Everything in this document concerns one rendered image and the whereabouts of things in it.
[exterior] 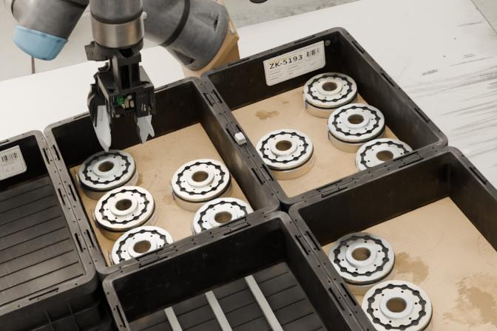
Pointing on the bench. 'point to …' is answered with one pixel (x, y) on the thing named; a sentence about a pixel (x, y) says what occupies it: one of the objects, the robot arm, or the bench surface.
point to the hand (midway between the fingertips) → (123, 138)
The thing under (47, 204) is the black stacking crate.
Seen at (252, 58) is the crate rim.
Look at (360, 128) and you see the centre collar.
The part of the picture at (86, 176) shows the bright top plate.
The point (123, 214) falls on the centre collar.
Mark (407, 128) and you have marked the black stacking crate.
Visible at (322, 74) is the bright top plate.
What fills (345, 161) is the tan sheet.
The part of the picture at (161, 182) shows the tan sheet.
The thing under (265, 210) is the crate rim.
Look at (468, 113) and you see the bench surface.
